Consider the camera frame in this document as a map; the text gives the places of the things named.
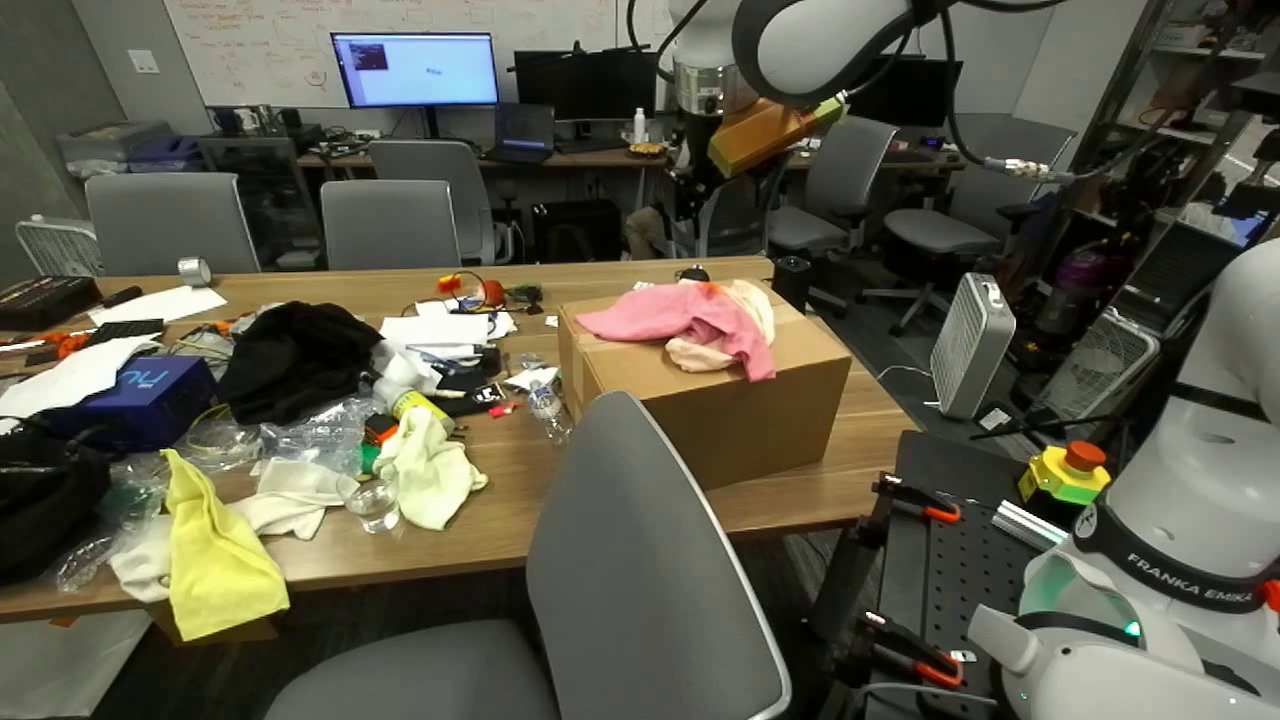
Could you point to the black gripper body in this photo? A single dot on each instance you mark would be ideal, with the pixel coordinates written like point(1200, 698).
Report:
point(701, 165)

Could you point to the pink cloth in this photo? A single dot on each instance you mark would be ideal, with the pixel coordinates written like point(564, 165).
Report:
point(664, 312)

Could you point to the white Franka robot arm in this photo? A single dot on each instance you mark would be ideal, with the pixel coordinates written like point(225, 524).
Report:
point(827, 44)

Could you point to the brown cardboard box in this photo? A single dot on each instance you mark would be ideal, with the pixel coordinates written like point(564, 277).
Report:
point(720, 422)

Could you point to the grey office chair with headrest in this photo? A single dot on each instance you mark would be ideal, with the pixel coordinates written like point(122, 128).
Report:
point(643, 572)

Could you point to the dark computer monitor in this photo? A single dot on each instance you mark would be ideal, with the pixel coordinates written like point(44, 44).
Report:
point(582, 82)
point(922, 95)

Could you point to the clear plastic bag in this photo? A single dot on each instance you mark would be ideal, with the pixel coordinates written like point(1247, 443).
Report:
point(538, 390)

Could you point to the orange toy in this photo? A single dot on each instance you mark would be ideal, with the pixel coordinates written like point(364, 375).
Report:
point(471, 285)

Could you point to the stack of white papers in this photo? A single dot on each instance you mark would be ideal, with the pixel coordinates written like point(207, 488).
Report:
point(442, 329)

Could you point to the white space heater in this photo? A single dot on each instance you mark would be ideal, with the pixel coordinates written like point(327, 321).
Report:
point(970, 344)

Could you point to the lit computer monitor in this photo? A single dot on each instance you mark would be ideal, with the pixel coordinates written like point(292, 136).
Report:
point(417, 70)

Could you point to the pale yellow cloth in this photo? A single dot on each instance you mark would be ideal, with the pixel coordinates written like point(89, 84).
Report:
point(432, 465)

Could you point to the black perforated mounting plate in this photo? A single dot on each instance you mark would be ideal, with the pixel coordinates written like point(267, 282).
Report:
point(960, 563)

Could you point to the black cloth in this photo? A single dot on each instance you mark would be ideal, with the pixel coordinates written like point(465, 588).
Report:
point(298, 362)

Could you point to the yellow red emergency stop button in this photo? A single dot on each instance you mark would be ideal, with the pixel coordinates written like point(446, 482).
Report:
point(1066, 475)

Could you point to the whiteboard with writing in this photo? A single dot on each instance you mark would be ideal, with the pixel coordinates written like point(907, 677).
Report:
point(267, 40)

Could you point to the white cloth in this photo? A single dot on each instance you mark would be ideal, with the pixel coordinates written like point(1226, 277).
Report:
point(303, 498)

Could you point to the black storage shelf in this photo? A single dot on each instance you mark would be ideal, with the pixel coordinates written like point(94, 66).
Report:
point(1185, 105)

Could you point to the white paper sheet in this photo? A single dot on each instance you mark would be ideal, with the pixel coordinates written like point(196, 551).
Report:
point(163, 304)
point(75, 375)

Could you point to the blue cloth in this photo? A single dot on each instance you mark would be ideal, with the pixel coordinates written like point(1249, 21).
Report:
point(143, 396)

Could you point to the bright yellow cloth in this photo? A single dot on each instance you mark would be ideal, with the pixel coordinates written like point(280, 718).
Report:
point(221, 563)

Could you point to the black bag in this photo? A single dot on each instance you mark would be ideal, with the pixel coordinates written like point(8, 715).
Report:
point(44, 500)

